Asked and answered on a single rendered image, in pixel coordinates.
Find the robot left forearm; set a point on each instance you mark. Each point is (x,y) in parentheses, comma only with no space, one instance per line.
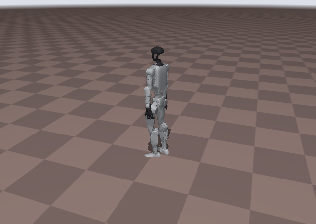
(147,97)

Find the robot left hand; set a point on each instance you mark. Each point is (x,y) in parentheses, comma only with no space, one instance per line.
(148,113)

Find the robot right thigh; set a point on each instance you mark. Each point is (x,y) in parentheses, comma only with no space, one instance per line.
(160,116)

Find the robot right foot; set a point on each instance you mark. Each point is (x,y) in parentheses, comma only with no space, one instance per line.
(166,151)

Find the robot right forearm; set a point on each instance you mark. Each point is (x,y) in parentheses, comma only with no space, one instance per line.
(164,92)

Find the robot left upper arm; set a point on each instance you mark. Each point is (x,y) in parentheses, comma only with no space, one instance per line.
(149,79)

